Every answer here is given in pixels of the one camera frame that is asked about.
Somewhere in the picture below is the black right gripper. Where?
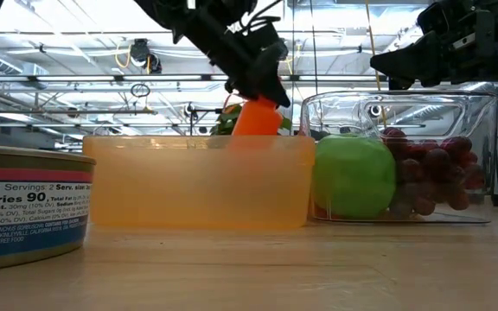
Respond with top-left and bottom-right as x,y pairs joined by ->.
369,0 -> 498,94

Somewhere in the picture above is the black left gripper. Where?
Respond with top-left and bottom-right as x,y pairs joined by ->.
175,8 -> 292,109

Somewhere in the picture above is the orange squeeze bottle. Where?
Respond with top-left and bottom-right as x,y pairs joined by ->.
230,97 -> 285,150

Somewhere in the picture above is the red grape bunch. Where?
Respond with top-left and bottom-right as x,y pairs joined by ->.
380,126 -> 487,218

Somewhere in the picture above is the green apple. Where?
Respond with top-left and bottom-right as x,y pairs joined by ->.
312,133 -> 398,220

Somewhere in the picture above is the gold-rimmed labelled food can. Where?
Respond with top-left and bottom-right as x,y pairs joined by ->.
0,144 -> 98,273

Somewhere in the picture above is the green leafy plant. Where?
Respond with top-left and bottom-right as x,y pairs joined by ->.
208,102 -> 293,136

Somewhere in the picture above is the clear plastic bin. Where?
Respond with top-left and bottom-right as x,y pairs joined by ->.
299,89 -> 498,225

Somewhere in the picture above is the long linear light bar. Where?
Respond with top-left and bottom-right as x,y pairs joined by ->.
0,73 -> 388,84

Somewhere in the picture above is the orange translucent plastic bin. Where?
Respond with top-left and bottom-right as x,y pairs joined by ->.
81,134 -> 317,231

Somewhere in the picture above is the black ceiling cable reel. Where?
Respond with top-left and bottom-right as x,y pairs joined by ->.
128,38 -> 163,74

